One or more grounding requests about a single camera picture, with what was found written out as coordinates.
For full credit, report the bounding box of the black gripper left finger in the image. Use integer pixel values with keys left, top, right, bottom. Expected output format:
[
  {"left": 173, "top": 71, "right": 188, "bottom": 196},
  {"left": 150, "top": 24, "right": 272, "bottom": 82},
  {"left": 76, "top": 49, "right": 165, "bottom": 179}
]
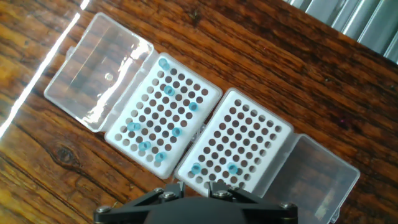
[{"left": 93, "top": 181, "right": 187, "bottom": 224}]

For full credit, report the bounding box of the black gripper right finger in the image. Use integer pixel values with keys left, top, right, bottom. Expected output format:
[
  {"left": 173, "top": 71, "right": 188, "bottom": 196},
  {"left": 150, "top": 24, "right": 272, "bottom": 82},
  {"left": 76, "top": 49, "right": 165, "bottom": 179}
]
[{"left": 207, "top": 181, "right": 299, "bottom": 224}]

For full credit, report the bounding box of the white pipette tip box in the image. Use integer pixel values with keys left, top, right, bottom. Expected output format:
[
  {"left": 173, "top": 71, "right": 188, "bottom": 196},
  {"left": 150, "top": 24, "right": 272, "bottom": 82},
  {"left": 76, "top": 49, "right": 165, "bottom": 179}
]
[
  {"left": 43, "top": 11, "right": 224, "bottom": 180},
  {"left": 173, "top": 87, "right": 361, "bottom": 224}
]

